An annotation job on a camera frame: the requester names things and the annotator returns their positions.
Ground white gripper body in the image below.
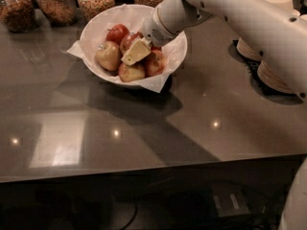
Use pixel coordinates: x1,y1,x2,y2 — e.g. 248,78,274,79
141,8,176,47

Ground back stack paper bowls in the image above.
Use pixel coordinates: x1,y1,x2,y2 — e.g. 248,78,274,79
236,0,300,61

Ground red apple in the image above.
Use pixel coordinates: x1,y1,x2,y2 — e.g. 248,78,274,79
106,24,130,44
151,46,162,51
120,32,143,54

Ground black cables on floor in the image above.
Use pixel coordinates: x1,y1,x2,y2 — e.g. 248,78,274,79
118,179,289,230

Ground front yellow apple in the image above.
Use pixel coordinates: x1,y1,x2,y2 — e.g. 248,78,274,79
118,63,146,82

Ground far left cereal jar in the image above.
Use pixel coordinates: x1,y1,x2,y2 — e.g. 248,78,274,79
0,0,36,33

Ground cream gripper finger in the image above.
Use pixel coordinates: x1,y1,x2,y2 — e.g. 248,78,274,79
121,37,152,66

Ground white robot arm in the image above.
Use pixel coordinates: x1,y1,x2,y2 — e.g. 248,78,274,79
124,0,307,101

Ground black rubber mat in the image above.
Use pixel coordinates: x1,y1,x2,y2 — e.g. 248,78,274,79
237,51,273,96

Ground white bowl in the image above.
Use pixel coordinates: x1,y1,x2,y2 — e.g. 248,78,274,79
79,4,188,90

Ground dark box under table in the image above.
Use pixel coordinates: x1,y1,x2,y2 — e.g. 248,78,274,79
212,187,250,218

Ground right red-yellow apple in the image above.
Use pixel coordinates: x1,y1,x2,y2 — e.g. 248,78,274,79
143,50,167,77

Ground left yellow-red apple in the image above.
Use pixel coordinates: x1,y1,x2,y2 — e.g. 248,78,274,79
95,41,122,71

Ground white paper liner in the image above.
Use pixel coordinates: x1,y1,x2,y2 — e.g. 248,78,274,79
66,3,186,94

